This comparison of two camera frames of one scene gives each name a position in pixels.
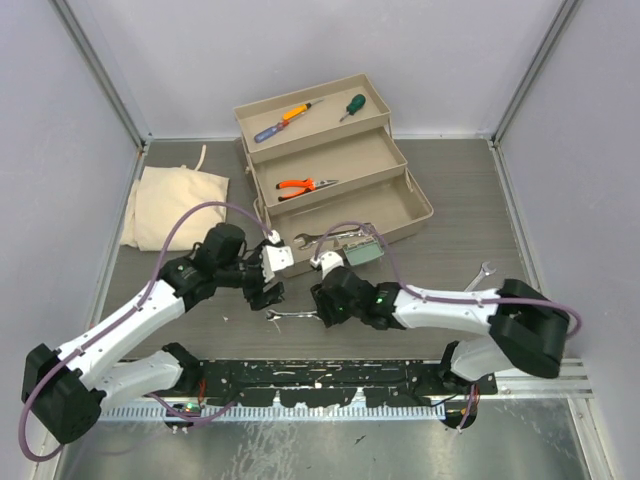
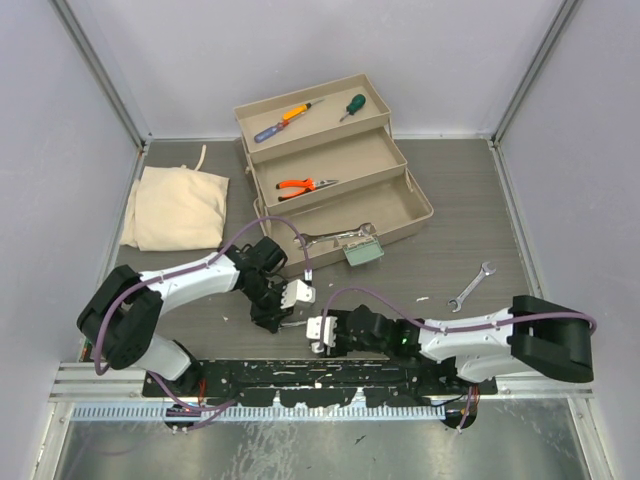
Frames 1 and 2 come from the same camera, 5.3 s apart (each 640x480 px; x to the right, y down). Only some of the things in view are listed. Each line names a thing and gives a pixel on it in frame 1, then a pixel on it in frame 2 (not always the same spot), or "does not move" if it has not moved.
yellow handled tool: [300, 109] does not move
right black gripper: [325, 306] -> [338, 350]
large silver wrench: [309, 239] does not move
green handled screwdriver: [357, 102] does not move
